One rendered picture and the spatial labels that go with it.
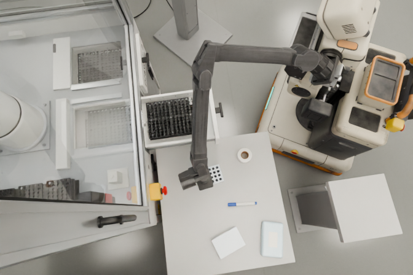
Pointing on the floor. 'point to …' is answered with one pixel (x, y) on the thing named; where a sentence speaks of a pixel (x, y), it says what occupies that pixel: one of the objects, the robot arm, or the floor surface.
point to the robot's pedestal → (346, 208)
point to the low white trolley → (221, 207)
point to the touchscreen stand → (188, 19)
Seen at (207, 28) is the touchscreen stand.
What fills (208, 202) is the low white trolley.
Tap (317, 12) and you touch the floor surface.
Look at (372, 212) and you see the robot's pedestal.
